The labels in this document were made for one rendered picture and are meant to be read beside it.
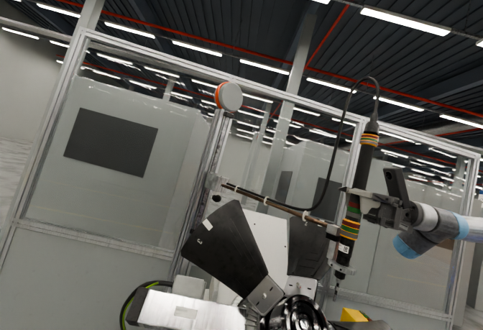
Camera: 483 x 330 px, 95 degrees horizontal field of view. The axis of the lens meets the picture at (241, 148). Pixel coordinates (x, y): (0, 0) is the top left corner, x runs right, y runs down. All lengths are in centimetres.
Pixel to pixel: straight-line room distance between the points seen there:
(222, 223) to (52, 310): 116
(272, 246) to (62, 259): 108
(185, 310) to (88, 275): 86
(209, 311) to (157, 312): 14
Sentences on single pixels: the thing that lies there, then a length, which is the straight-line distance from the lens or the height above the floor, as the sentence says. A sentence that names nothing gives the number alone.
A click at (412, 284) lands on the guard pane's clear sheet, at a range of 194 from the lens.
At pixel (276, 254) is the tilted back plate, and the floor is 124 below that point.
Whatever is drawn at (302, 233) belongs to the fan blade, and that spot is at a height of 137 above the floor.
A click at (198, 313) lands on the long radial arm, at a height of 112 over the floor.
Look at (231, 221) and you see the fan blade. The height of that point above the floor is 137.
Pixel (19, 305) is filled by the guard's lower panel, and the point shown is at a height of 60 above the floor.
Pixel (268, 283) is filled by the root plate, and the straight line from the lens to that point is 69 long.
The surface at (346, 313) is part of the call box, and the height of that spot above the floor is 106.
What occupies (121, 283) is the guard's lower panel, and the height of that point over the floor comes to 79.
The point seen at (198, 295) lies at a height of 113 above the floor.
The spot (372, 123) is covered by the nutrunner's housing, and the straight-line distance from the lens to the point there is 71.
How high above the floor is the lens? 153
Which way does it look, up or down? 5 degrees up
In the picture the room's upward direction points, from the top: 15 degrees clockwise
